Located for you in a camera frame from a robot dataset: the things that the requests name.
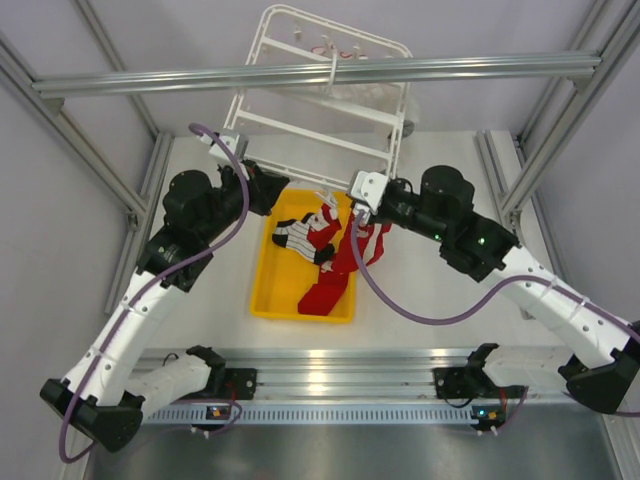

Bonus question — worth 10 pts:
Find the white plastic clip hanger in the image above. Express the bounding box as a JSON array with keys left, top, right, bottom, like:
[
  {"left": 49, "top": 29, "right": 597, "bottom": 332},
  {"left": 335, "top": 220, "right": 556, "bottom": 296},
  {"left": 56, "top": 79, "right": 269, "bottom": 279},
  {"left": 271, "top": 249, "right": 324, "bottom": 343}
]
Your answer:
[{"left": 223, "top": 4, "right": 412, "bottom": 189}]

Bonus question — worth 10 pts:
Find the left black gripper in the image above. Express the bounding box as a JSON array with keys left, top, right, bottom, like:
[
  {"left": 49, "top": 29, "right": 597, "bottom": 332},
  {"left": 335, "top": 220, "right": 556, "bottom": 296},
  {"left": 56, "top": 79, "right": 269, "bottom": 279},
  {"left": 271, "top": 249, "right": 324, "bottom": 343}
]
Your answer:
[{"left": 199, "top": 159, "right": 290, "bottom": 243}]

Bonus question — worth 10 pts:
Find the striped black white sock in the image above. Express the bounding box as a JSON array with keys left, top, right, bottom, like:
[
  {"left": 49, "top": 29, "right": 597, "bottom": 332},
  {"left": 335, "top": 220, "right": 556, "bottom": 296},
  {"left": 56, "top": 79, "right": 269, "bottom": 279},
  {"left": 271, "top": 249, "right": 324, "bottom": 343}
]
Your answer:
[{"left": 271, "top": 212, "right": 335, "bottom": 265}]

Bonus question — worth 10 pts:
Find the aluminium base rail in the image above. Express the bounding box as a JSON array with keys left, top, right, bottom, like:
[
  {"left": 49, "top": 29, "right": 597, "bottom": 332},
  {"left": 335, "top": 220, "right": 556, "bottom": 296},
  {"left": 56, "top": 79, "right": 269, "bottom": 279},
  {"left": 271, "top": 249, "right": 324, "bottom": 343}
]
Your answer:
[{"left": 144, "top": 349, "right": 570, "bottom": 430}]

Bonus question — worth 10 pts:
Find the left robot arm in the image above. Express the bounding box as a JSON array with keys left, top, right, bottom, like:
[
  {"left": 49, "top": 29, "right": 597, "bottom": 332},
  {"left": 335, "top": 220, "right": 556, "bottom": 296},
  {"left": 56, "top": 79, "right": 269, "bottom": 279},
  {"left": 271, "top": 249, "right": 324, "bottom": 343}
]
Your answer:
[{"left": 40, "top": 160, "right": 290, "bottom": 453}]

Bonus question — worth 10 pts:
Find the purple cable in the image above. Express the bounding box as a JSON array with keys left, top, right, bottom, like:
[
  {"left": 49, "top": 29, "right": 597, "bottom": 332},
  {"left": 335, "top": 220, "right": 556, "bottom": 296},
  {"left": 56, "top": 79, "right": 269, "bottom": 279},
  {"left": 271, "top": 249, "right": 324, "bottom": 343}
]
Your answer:
[
  {"left": 57, "top": 122, "right": 251, "bottom": 464},
  {"left": 349, "top": 214, "right": 640, "bottom": 419}
]

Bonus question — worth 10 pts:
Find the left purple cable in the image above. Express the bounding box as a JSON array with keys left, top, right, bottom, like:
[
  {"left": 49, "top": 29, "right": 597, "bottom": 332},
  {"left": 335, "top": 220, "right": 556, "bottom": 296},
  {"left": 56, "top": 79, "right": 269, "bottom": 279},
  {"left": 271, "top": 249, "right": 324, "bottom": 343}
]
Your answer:
[{"left": 57, "top": 122, "right": 251, "bottom": 464}]

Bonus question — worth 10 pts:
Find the aluminium top crossbar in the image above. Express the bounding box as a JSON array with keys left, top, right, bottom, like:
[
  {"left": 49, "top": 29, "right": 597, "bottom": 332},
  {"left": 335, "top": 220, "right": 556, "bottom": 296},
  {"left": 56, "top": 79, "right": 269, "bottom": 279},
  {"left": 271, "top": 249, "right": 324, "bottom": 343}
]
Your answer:
[{"left": 31, "top": 51, "right": 603, "bottom": 98}]

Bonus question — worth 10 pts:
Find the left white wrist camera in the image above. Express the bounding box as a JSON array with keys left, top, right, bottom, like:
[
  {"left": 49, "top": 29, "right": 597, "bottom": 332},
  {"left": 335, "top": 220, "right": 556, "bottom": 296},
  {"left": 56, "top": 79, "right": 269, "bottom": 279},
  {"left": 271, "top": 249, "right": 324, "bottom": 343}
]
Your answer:
[{"left": 208, "top": 131, "right": 249, "bottom": 161}]

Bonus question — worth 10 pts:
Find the yellow plastic tray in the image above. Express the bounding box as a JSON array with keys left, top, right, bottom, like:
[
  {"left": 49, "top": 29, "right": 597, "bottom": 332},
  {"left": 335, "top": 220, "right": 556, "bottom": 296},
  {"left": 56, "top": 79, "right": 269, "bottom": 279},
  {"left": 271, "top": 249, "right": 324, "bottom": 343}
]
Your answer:
[{"left": 250, "top": 189, "right": 356, "bottom": 324}]

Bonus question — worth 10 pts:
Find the red sock clipped on hanger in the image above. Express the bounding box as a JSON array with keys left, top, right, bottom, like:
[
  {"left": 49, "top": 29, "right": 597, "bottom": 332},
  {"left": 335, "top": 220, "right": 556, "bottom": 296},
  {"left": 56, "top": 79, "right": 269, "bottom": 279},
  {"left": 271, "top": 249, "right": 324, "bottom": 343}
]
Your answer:
[{"left": 345, "top": 213, "right": 391, "bottom": 272}]

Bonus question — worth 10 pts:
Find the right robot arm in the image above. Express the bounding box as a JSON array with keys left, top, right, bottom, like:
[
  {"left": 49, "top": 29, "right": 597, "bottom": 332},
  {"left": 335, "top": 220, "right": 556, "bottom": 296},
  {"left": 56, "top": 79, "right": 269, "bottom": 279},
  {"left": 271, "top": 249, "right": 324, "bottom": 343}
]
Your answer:
[{"left": 361, "top": 165, "right": 639, "bottom": 414}]

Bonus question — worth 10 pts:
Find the red sock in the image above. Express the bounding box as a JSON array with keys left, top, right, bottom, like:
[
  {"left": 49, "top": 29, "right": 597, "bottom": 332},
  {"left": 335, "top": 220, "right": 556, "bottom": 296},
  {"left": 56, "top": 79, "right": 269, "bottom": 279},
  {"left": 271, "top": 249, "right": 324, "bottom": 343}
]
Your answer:
[{"left": 298, "top": 204, "right": 356, "bottom": 316}]

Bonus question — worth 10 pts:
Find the white hanger clip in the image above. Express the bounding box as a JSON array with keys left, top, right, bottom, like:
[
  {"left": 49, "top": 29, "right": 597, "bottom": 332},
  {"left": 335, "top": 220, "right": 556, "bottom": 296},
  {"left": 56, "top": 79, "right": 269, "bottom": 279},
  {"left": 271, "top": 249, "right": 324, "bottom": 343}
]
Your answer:
[{"left": 314, "top": 190, "right": 338, "bottom": 208}]

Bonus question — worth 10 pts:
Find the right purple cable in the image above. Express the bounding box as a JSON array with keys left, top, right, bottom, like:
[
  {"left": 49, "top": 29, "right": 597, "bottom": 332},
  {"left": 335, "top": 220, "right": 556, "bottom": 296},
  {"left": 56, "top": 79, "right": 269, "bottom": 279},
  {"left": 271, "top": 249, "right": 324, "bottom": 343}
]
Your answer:
[{"left": 349, "top": 214, "right": 640, "bottom": 419}]

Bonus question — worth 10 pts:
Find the grey sock on hanger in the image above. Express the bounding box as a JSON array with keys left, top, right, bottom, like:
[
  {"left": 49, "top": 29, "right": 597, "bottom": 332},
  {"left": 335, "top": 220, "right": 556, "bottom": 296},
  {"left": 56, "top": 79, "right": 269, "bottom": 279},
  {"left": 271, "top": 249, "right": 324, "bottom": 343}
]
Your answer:
[{"left": 402, "top": 97, "right": 420, "bottom": 139}]

